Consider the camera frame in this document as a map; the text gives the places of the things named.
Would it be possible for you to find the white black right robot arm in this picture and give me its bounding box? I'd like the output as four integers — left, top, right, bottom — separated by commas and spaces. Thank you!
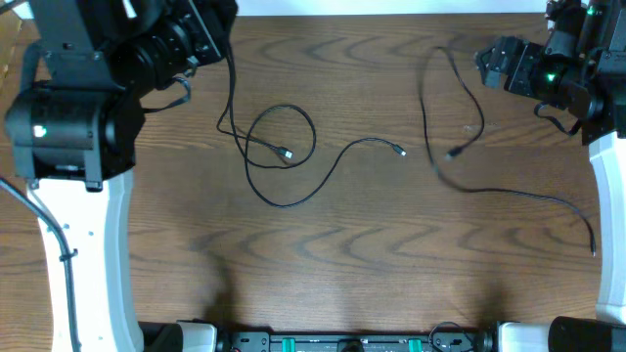
473, 0, 625, 351

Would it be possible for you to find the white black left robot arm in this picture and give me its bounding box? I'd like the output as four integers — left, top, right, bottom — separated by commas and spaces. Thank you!
5, 0, 238, 351

